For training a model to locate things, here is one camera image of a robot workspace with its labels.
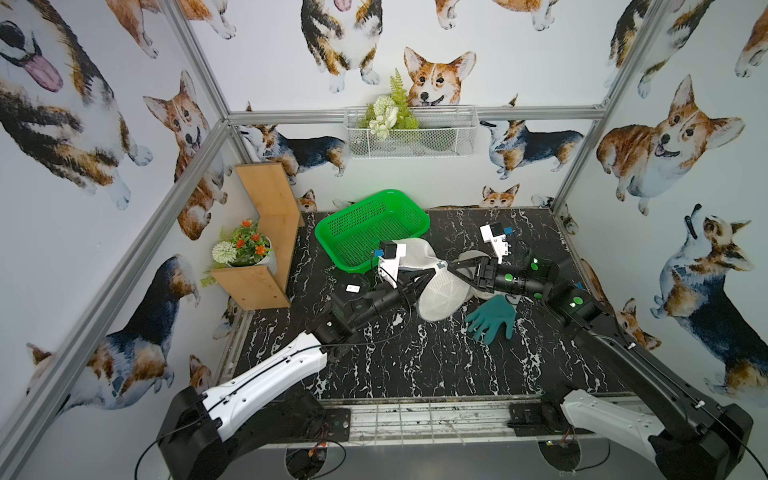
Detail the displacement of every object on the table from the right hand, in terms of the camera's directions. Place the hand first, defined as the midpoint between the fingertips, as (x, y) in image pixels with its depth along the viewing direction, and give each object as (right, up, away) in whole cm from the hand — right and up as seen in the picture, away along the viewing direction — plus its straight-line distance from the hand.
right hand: (456, 260), depth 63 cm
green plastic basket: (-31, +6, +51) cm, 59 cm away
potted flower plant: (-55, +2, +19) cm, 58 cm away
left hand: (-5, -1, +2) cm, 5 cm away
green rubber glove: (+15, -19, +27) cm, 36 cm away
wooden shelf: (-53, -9, +21) cm, 58 cm away
